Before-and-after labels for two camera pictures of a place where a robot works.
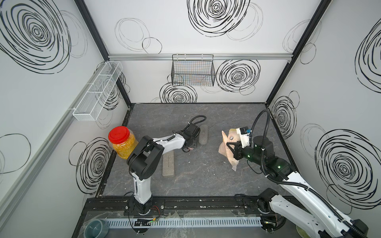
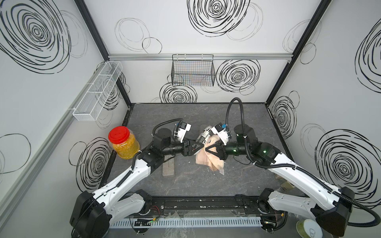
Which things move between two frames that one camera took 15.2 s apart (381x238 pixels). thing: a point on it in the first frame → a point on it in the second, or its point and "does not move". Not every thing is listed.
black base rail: x=206 y=208 does not move
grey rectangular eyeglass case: x=168 y=164 does not move
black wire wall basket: x=193 y=70 does not move
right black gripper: x=236 y=151 → x=220 y=148
